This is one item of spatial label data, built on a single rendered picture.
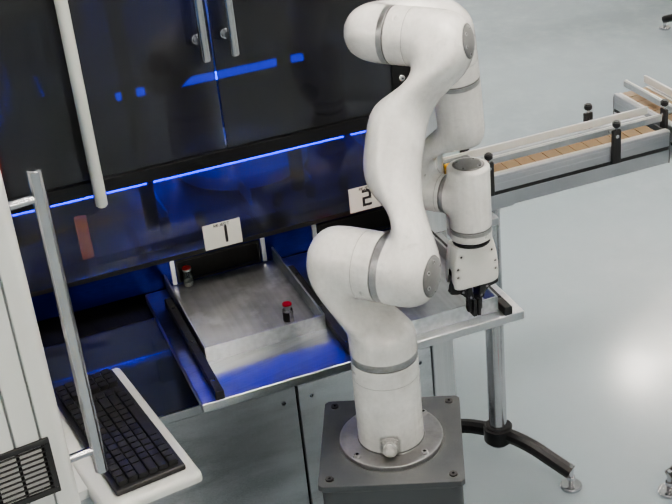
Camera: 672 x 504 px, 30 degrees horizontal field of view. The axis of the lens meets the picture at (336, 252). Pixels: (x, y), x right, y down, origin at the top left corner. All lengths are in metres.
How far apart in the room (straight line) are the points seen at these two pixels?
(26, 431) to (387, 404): 0.62
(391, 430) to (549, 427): 1.58
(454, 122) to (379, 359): 0.47
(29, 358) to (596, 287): 2.68
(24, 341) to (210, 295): 0.75
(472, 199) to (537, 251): 2.26
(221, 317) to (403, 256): 0.75
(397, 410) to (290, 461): 0.92
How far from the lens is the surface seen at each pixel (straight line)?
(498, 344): 3.37
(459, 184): 2.41
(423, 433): 2.30
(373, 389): 2.19
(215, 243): 2.74
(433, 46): 2.06
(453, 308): 2.58
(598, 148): 3.22
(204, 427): 2.97
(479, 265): 2.51
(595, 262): 4.60
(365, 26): 2.12
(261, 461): 3.08
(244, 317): 2.69
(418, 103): 2.07
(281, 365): 2.52
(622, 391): 3.93
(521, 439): 3.52
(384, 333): 2.14
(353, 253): 2.08
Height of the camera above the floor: 2.26
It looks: 28 degrees down
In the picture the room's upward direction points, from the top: 6 degrees counter-clockwise
